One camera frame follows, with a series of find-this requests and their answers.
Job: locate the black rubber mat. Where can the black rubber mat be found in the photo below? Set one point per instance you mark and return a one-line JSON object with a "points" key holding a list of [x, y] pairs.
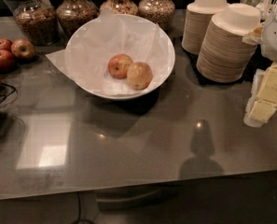
{"points": [[256, 62]]}

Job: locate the red apple middle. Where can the red apple middle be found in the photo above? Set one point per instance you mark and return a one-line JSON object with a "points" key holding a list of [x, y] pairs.
{"points": [[7, 61]]}

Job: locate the rear paper bowl stack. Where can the rear paper bowl stack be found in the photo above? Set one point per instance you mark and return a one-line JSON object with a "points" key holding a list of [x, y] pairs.
{"points": [[198, 16]]}

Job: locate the white bowl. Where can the white bowl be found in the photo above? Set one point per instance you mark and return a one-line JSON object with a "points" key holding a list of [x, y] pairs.
{"points": [[91, 78]]}

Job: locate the red apple top right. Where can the red apple top right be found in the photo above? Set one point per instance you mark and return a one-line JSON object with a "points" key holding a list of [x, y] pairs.
{"points": [[23, 49]]}

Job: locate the glass cereal jar far left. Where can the glass cereal jar far left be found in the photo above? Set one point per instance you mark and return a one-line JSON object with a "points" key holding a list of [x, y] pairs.
{"points": [[37, 20]]}

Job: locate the glass cereal jar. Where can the glass cereal jar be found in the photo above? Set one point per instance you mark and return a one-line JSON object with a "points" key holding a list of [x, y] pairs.
{"points": [[37, 20], [120, 7], [72, 14], [157, 11]]}

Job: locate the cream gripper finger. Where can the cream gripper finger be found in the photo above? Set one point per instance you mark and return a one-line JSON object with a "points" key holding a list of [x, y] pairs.
{"points": [[262, 104]]}

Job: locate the red apple top left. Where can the red apple top left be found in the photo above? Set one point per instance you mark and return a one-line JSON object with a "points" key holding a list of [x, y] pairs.
{"points": [[5, 44]]}

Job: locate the white paper liner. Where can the white paper liner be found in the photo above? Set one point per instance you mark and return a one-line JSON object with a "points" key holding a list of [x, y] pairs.
{"points": [[91, 47]]}

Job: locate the yellow-red apple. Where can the yellow-red apple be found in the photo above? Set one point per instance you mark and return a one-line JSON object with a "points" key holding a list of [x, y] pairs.
{"points": [[139, 75], [118, 65]]}

